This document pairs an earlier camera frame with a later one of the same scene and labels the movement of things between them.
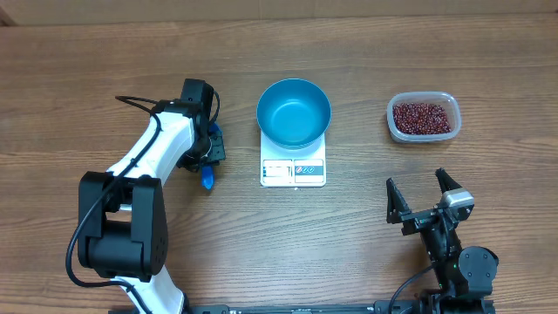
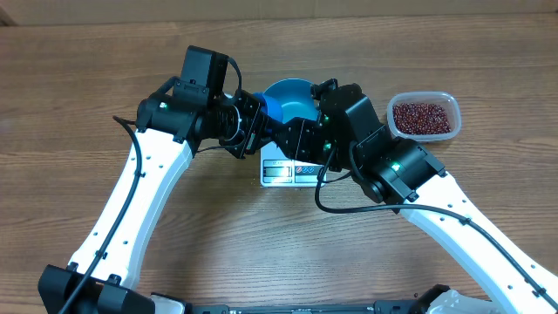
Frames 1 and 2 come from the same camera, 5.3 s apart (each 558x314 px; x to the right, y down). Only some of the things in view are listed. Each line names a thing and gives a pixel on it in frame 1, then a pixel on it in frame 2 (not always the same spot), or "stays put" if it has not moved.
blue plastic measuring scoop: (207, 170) → (272, 107)
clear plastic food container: (423, 116) stays put
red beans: (420, 118) stays put
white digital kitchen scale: (303, 167) stays put
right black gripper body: (418, 221) → (316, 144)
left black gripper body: (209, 151) → (240, 127)
